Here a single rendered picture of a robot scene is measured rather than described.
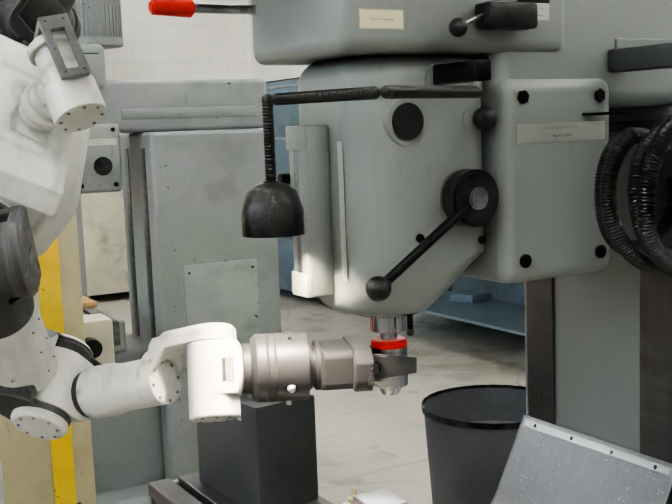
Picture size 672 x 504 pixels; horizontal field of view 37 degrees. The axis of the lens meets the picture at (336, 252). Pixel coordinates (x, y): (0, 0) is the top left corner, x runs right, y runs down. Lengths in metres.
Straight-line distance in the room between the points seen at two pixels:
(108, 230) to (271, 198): 8.59
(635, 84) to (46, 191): 0.79
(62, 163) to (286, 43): 0.32
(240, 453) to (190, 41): 9.38
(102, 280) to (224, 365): 8.46
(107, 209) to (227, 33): 2.60
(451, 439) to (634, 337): 1.78
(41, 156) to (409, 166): 0.46
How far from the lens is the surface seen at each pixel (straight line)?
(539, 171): 1.30
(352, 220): 1.20
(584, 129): 1.35
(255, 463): 1.72
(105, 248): 9.70
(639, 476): 1.53
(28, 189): 1.29
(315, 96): 1.10
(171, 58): 10.87
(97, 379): 1.39
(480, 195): 1.22
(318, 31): 1.18
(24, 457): 3.00
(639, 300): 1.49
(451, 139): 1.24
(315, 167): 1.22
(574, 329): 1.60
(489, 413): 3.63
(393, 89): 1.04
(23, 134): 1.33
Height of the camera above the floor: 1.54
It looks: 7 degrees down
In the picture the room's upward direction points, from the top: 2 degrees counter-clockwise
